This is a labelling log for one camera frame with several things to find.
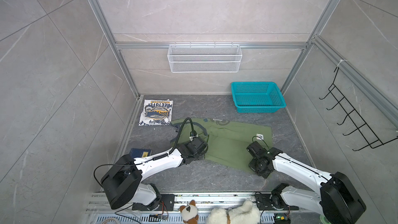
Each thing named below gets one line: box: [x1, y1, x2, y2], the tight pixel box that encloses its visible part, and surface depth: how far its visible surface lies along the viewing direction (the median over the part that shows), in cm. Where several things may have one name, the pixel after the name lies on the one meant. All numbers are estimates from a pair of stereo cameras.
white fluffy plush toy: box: [206, 200, 261, 224], surface depth 63 cm
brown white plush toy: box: [179, 199, 199, 224], surface depth 70 cm
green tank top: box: [171, 117, 273, 174], surface depth 100 cm
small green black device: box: [274, 213, 291, 224], surface depth 72 cm
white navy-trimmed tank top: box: [138, 99, 174, 126], surface depth 106 cm
